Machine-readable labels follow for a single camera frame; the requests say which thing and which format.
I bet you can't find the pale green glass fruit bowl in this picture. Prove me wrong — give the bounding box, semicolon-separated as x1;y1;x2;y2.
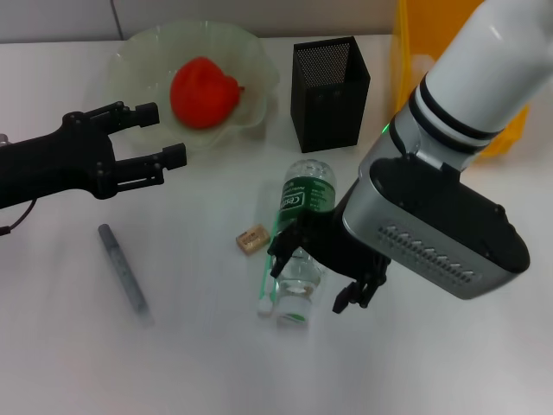
105;23;280;150

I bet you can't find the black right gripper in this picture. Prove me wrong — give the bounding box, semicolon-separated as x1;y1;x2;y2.
266;210;391;314

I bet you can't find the orange fruit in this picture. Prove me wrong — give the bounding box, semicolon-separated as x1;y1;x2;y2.
169;56;246;130

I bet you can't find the green utility knife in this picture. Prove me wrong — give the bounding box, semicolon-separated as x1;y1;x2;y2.
257;209;282;319

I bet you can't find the yellow plastic bin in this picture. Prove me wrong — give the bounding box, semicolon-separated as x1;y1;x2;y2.
391;0;531;168

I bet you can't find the grey marker pen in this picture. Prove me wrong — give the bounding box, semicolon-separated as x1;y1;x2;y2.
98;223;156;329

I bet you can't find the clear green-label water bottle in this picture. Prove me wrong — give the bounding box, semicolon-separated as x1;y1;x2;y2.
274;158;338;329

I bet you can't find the black mesh pen holder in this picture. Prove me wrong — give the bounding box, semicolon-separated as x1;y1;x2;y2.
289;36;372;154

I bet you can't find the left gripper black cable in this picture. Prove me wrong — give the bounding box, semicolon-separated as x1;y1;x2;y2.
0;198;35;237

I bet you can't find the tan eraser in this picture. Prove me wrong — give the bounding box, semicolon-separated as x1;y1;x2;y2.
235;222;272;252

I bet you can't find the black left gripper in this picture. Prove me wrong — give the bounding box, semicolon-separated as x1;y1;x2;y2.
0;101;188;211

